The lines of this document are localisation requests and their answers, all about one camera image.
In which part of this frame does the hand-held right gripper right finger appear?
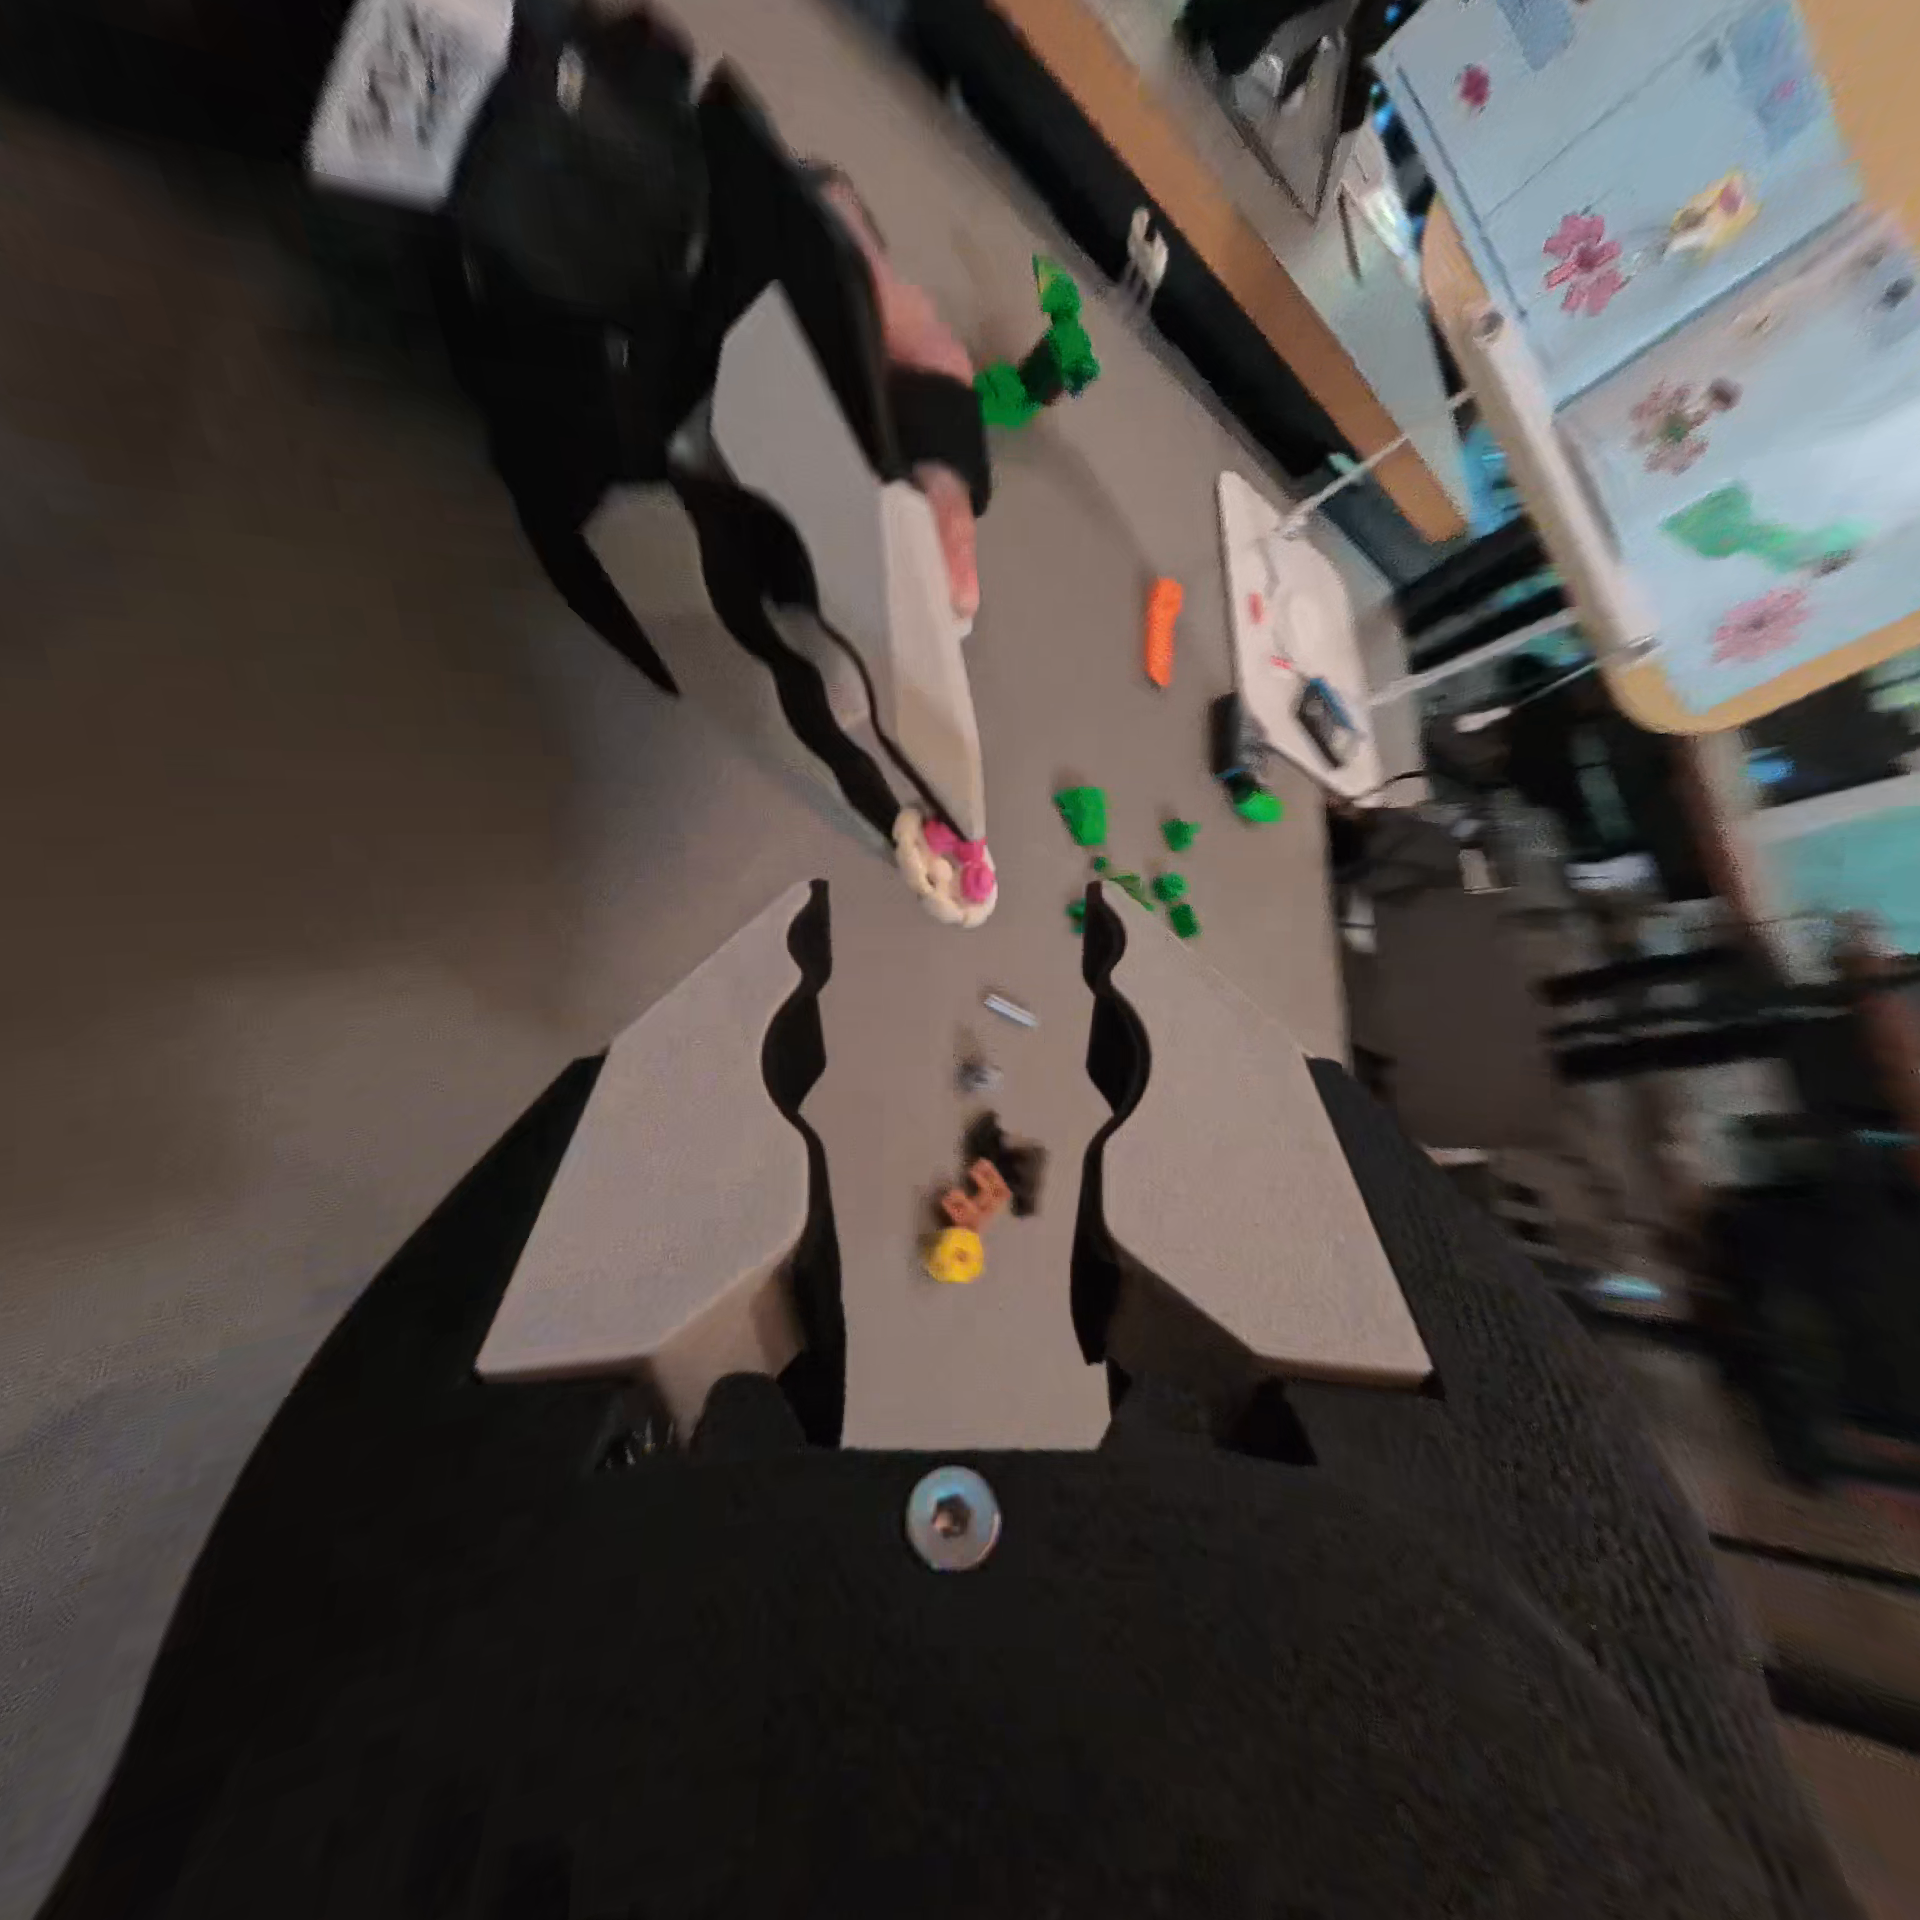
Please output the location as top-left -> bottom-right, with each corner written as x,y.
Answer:
1070,879 -> 1438,1426

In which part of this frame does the grey desk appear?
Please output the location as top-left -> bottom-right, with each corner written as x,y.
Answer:
0,0 -> 1426,1920

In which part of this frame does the instruction booklet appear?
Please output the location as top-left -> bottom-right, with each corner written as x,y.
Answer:
1372,0 -> 1920,715

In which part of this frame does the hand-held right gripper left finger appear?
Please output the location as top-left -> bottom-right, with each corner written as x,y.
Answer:
475,879 -> 844,1444

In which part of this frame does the person's left hand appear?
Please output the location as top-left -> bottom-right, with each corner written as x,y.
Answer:
818,161 -> 995,629

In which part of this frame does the black white toy model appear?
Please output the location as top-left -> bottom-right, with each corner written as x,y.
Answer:
1181,0 -> 1385,214

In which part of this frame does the green brick plant model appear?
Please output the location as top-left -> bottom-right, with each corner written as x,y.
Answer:
970,252 -> 1100,431

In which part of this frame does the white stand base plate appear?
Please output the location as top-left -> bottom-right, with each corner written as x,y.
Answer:
1213,470 -> 1387,806

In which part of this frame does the pile of small green bricks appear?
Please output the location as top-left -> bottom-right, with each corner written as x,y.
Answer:
1053,779 -> 1206,941

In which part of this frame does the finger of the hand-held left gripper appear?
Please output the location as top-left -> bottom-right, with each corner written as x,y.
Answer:
667,453 -> 914,858
810,476 -> 991,845

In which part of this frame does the beige round wheel brick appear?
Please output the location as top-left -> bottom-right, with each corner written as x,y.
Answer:
891,804 -> 1001,930

